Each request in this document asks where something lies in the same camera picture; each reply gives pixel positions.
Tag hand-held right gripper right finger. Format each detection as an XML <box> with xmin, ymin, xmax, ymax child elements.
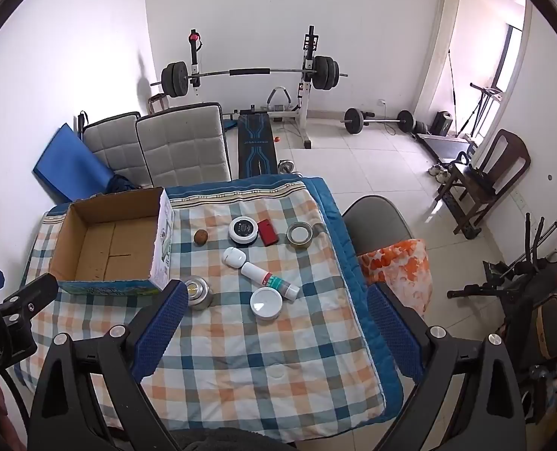
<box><xmin>367</xmin><ymin>283</ymin><xmax>528</xmax><ymax>451</ymax></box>

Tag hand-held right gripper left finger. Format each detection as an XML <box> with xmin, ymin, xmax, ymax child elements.
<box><xmin>26</xmin><ymin>282</ymin><xmax>190</xmax><ymax>451</ymax></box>

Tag silver tin with gold top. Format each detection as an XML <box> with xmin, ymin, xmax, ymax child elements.
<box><xmin>183</xmin><ymin>275</ymin><xmax>213</xmax><ymax>311</ymax></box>

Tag cardboard box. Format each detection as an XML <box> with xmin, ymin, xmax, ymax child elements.
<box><xmin>48</xmin><ymin>187</ymin><xmax>176</xmax><ymax>298</ymax></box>

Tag white earbud case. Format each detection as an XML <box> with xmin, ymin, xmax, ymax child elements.
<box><xmin>221</xmin><ymin>247</ymin><xmax>246</xmax><ymax>268</ymax></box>

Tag white tube bottle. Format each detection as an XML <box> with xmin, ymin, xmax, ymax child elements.
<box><xmin>240</xmin><ymin>262</ymin><xmax>301</xmax><ymax>301</ymax></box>

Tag round black and white jar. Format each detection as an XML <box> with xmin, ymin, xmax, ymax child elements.
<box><xmin>228</xmin><ymin>216</ymin><xmax>259</xmax><ymax>247</ymax></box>

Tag silver tin lid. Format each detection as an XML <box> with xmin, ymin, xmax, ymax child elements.
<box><xmin>286</xmin><ymin>221</ymin><xmax>314</xmax><ymax>248</ymax></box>

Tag orange patterned cloth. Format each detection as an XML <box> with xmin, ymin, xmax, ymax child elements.
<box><xmin>357</xmin><ymin>239</ymin><xmax>433</xmax><ymax>315</ymax></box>

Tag plaid blanket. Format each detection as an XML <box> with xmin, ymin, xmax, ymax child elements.
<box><xmin>15</xmin><ymin>175</ymin><xmax>404</xmax><ymax>433</ymax></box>

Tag grey round-back chair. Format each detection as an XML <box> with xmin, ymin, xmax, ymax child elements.
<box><xmin>342</xmin><ymin>195</ymin><xmax>415</xmax><ymax>257</ymax></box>

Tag blue exercise mat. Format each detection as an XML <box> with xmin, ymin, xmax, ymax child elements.
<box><xmin>32</xmin><ymin>123</ymin><xmax>115</xmax><ymax>203</ymax></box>

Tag red flat case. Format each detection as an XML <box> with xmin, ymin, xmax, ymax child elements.
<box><xmin>258</xmin><ymin>219</ymin><xmax>279</xmax><ymax>246</ymax></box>

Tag small quilted grey chair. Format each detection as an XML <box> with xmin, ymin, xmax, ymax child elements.
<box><xmin>82</xmin><ymin>112</ymin><xmax>143</xmax><ymax>184</ymax></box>

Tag large quilted grey chair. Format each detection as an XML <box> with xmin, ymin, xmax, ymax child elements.
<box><xmin>135</xmin><ymin>102</ymin><xmax>232</xmax><ymax>189</ymax></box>

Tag dark wooden chair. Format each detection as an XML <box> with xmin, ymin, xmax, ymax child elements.
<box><xmin>436</xmin><ymin>129</ymin><xmax>532</xmax><ymax>239</ymax></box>

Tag black treadmill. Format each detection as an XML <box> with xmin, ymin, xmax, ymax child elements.
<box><xmin>417</xmin><ymin>82</ymin><xmax>505</xmax><ymax>163</ymax></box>

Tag short barbell with black plates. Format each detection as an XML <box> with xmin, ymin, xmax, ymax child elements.
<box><xmin>341</xmin><ymin>108</ymin><xmax>416</xmax><ymax>135</ymax></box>

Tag black and blue weight bench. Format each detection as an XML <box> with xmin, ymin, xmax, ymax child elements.
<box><xmin>238</xmin><ymin>113</ymin><xmax>279</xmax><ymax>179</ymax></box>

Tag black air purifier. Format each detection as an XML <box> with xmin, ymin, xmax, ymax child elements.
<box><xmin>431</xmin><ymin>110</ymin><xmax>454</xmax><ymax>135</ymax></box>

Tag white barbell rack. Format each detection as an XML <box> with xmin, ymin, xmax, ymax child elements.
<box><xmin>187</xmin><ymin>24</ymin><xmax>321</xmax><ymax>148</ymax></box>

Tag long barbell with black plates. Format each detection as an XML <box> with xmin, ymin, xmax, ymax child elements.
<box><xmin>150</xmin><ymin>55</ymin><xmax>348</xmax><ymax>99</ymax></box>

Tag black resistance straps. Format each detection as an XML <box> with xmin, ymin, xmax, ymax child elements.
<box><xmin>445</xmin><ymin>49</ymin><xmax>462</xmax><ymax>123</ymax></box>

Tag grey curved handle frame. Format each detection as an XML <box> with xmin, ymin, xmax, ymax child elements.
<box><xmin>265</xmin><ymin>87</ymin><xmax>292</xmax><ymax>114</ymax></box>

